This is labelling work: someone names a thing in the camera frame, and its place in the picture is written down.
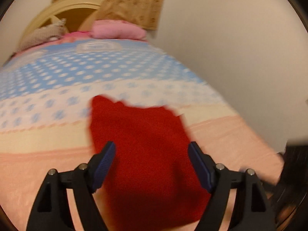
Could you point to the dark blurred object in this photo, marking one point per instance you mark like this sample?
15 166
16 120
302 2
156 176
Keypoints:
293 170

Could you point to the bright pink cloth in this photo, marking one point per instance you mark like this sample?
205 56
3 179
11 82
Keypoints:
77 35

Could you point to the cream wooden headboard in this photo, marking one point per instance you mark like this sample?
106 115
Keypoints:
72 4

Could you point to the red knitted garment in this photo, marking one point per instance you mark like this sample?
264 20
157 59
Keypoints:
149 149

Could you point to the beige floral curtain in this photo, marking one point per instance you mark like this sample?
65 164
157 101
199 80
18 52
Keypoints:
134 2

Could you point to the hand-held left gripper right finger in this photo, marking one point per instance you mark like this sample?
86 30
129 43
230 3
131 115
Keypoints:
201 169

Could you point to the striped pillow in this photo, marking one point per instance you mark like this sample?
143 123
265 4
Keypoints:
41 35

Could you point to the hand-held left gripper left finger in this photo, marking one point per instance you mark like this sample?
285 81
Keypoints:
105 166

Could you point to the pink pillow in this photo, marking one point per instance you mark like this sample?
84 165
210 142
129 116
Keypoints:
118 30

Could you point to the polka-dot bed blanket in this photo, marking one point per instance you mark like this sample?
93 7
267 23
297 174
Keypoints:
48 89

